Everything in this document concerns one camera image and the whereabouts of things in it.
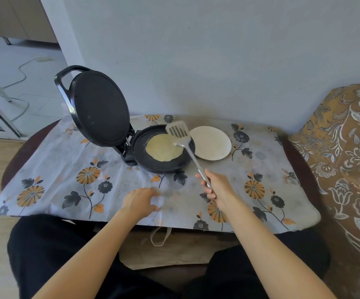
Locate person's right hand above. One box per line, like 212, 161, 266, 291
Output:
195, 169, 239, 212

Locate person's left hand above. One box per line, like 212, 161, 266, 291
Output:
121, 187, 161, 222

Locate metal slotted spatula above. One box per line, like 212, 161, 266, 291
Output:
166, 121, 215, 197

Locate person's left forearm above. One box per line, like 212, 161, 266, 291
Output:
31, 208, 137, 299

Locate person's right forearm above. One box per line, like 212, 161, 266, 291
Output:
220, 196, 337, 299

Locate white round plate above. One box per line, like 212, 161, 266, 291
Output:
189, 126, 232, 161

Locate pale cooked flatbread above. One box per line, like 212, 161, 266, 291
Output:
145, 134, 184, 162

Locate beige cloth bag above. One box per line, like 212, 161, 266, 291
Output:
118, 227, 240, 271

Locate floral plastic tablecloth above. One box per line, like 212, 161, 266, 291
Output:
0, 114, 322, 234

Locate black electric griddle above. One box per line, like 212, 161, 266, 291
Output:
54, 65, 196, 175

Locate person's black trousers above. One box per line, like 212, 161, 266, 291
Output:
7, 214, 331, 299

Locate dark brown table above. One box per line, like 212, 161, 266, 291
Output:
1, 120, 321, 212

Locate brown patterned sofa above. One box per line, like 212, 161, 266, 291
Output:
287, 83, 360, 299

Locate beige wooden cabinet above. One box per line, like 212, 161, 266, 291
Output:
0, 0, 58, 46

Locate white floor cable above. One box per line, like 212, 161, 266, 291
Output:
0, 59, 38, 122

